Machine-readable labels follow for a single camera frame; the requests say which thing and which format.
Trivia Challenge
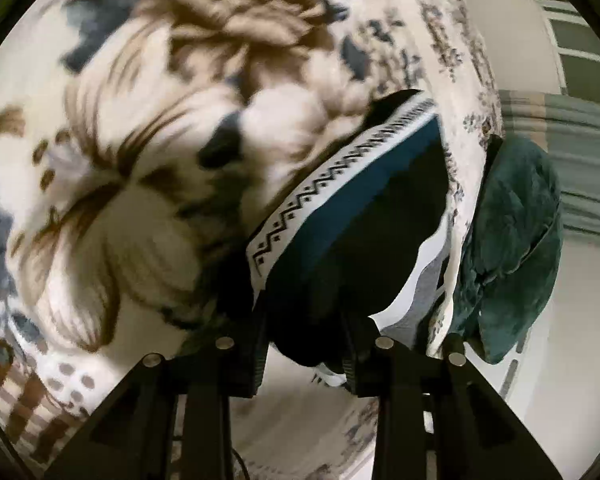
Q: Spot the black patterned knit sweater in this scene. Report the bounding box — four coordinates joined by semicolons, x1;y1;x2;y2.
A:
247;90;451;387

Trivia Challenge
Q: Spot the dark green plush blanket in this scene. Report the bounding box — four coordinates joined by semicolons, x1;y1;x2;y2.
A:
451;136;564;364

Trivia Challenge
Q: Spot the striped grey curtain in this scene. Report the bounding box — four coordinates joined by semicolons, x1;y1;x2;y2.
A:
500;90;600;246

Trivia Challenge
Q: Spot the cream floral fleece blanket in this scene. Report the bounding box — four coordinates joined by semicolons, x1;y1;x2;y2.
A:
0;0;502;478

